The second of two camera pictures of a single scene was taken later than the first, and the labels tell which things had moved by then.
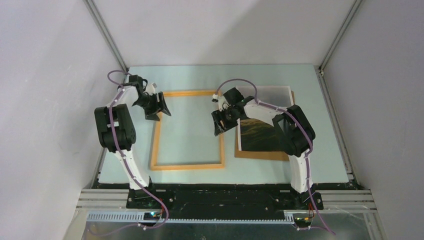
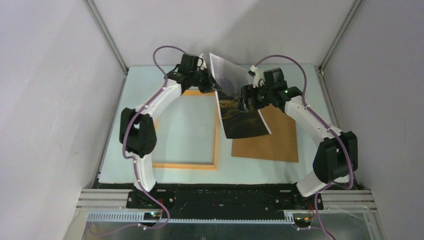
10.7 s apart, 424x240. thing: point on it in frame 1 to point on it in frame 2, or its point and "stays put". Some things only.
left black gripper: x=151 y=114 to x=211 y=85
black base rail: x=225 y=201 stays put
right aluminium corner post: x=340 y=34 stays put
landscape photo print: x=257 y=135 to x=228 y=80
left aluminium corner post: x=98 y=18 stays put
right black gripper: x=218 y=116 to x=248 y=91
